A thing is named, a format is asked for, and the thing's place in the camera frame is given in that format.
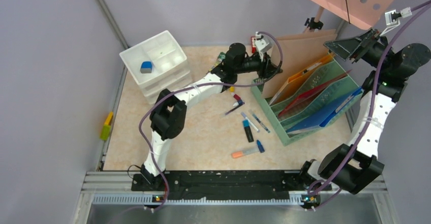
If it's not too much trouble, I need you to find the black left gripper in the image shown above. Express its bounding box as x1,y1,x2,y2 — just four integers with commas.
235,51,283,80

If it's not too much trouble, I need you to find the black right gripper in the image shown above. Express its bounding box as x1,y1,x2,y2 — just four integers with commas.
323,27,394,72

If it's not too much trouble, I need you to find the orange folder binder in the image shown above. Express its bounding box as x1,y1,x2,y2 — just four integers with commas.
269,53,334,105

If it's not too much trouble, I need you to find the red plastic folder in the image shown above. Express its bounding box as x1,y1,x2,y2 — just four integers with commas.
278,70,351,118

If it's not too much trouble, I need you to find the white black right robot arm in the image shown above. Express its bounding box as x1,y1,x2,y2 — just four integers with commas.
298,29,430,196

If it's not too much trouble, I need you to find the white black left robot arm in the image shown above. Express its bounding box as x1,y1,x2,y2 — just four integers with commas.
140,43,283,190

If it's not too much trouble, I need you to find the green Treehouse paperback book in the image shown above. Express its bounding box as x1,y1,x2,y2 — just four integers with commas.
208,52,226,72

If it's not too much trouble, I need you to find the red grid pen holder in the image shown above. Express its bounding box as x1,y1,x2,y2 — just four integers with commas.
251,36,257,53

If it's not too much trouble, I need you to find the red cap small bottle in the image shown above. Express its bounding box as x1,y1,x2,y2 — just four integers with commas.
231,92,241,101

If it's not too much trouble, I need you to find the dark purple pen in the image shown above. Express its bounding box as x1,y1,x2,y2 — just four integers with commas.
224,104,242,116

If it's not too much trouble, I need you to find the green plastic file rack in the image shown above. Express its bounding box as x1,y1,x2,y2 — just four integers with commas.
251,60,362,146

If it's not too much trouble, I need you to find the blue clear gel pen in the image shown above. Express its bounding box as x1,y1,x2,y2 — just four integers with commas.
249,110,271,133

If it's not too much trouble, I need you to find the white blue pen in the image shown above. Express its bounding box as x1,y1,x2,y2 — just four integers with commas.
241,112,260,133

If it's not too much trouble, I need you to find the black marker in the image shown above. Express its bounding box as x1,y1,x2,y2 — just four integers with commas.
242,119,254,143

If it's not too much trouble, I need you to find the white plastic drawer organizer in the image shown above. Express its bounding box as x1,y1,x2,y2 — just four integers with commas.
119,30,193,104

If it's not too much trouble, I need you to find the blue file folder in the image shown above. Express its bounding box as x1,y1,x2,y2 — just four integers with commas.
286,87,362,135

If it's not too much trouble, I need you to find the blue grey eraser block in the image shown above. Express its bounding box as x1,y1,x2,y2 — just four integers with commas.
140,61,153,74

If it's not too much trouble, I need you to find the blue marker cap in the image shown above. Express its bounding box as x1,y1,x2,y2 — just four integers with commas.
256,140,265,153

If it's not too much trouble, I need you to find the orange cap clear marker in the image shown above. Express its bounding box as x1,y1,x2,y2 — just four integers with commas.
231,148,260,158

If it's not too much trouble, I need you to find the yellow green clip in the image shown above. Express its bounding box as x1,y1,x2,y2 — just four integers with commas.
100,111,114,141

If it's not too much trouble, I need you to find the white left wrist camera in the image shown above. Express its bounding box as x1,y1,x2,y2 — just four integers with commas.
254,32,273,61

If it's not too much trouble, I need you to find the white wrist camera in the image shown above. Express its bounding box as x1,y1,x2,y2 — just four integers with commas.
380,7,412,36
254,32,273,61

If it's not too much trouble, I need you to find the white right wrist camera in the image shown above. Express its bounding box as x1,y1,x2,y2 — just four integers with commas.
380,7,412,36

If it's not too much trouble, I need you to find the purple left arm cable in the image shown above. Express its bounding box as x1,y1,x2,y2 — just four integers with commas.
138,31,284,213

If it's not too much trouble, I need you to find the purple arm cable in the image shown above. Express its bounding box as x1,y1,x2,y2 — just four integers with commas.
306,0,431,211
138,31,284,213

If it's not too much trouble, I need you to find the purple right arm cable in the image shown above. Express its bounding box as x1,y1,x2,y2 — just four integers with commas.
306,0,431,211

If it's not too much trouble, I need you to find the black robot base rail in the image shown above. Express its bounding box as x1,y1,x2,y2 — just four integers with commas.
132,170,316,195

